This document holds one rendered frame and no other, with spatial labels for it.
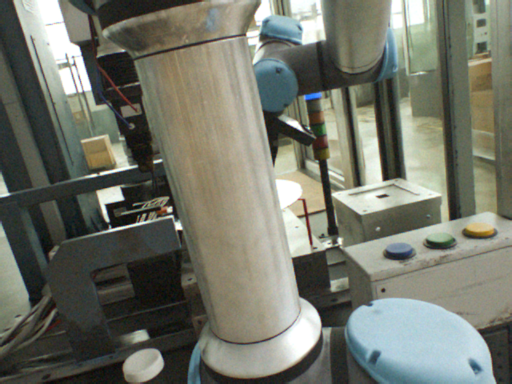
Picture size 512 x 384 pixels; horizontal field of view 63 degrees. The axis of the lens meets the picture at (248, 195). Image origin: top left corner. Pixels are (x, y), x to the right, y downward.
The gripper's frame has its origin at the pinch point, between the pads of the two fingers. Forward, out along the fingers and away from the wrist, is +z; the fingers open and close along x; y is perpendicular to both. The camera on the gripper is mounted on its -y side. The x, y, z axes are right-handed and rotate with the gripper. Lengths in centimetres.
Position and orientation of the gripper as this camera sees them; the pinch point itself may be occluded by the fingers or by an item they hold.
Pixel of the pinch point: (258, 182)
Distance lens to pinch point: 92.8
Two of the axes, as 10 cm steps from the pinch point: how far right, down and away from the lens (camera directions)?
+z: -1.6, 7.5, 6.4
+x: 2.7, 6.6, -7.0
